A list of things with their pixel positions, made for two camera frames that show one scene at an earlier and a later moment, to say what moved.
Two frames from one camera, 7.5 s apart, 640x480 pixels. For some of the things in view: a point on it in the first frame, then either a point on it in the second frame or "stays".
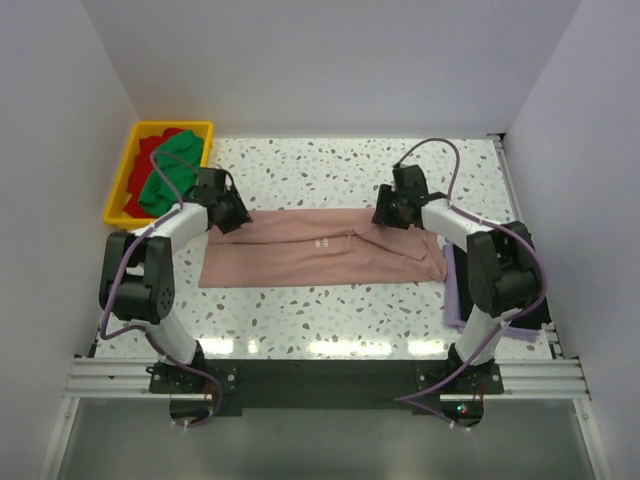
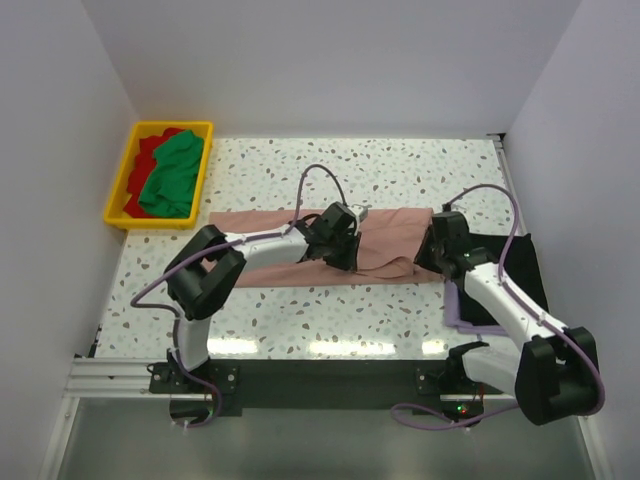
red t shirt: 141,167 stays
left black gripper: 240,215 -> 349,261
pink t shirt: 318,247 stays
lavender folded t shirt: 452,312 stays
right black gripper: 386,193 -> 422,259
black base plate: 414,384 stays
